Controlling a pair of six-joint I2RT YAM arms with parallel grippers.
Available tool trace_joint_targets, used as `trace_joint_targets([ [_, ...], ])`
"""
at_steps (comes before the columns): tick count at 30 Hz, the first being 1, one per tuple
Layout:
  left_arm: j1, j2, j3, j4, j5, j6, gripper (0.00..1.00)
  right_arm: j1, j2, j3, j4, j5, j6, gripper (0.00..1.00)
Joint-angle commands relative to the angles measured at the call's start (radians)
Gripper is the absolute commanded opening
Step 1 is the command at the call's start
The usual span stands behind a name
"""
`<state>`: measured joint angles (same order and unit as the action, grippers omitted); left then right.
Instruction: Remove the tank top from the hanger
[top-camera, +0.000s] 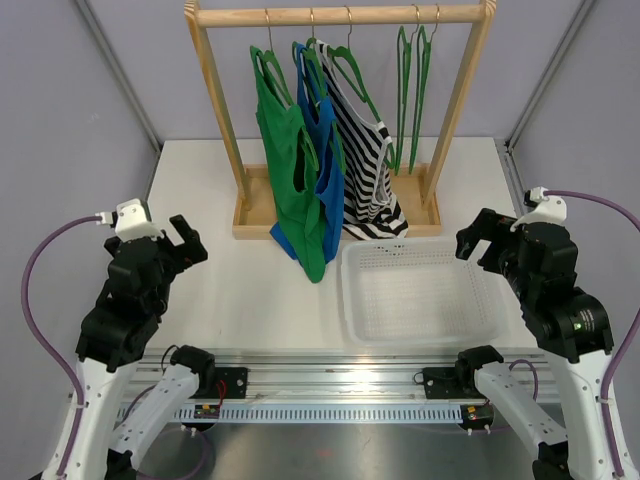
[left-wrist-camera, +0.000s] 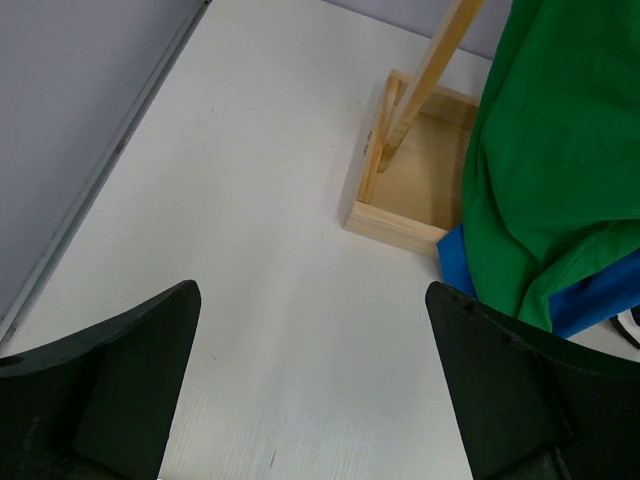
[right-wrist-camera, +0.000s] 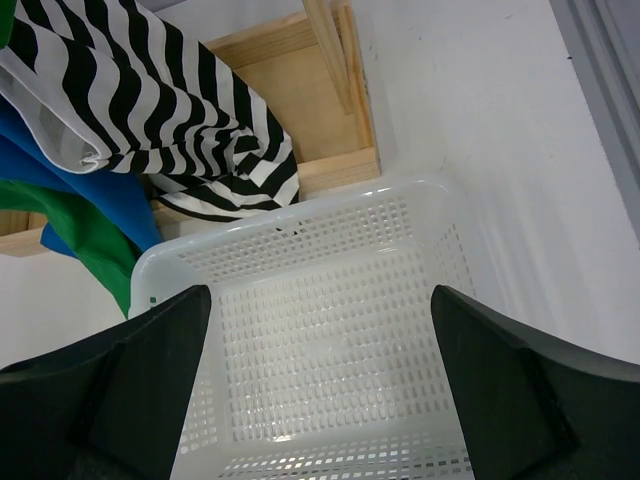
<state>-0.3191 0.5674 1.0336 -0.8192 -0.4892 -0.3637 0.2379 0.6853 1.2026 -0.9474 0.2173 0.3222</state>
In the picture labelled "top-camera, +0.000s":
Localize green tank top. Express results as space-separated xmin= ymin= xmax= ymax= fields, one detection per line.
xmin=249 ymin=45 xmax=328 ymax=285

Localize blue tank top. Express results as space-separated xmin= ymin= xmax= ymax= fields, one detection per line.
xmin=292 ymin=42 xmax=345 ymax=263

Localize green hanger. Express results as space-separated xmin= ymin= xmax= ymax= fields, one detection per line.
xmin=409 ymin=5 xmax=440 ymax=173
xmin=253 ymin=8 xmax=319 ymax=169
xmin=393 ymin=5 xmax=420 ymax=175
xmin=302 ymin=8 xmax=346 ymax=174
xmin=328 ymin=5 xmax=397 ymax=171

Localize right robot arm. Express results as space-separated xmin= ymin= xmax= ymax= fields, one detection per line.
xmin=453 ymin=208 xmax=639 ymax=479

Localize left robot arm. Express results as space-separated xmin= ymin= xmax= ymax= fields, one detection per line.
xmin=41 ymin=215 xmax=216 ymax=479

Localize black white striped tank top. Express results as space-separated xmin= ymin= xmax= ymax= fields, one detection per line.
xmin=314 ymin=41 xmax=409 ymax=240

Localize wooden clothes rack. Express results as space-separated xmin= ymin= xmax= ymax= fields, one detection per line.
xmin=184 ymin=1 xmax=497 ymax=240

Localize white plastic basket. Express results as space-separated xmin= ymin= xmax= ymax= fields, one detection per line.
xmin=340 ymin=237 xmax=507 ymax=347

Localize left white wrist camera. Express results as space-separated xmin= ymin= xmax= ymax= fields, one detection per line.
xmin=96 ymin=198 xmax=165 ymax=242

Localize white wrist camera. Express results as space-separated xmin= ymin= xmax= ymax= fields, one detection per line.
xmin=96 ymin=198 xmax=165 ymax=242
xmin=510 ymin=187 xmax=567 ymax=232

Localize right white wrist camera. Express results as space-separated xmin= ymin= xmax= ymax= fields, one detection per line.
xmin=510 ymin=187 xmax=567 ymax=232

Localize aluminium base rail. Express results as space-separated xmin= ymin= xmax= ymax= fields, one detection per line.
xmin=119 ymin=349 xmax=566 ymax=407

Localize white slotted cable duct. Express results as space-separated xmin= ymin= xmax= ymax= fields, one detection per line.
xmin=172 ymin=404 xmax=462 ymax=424

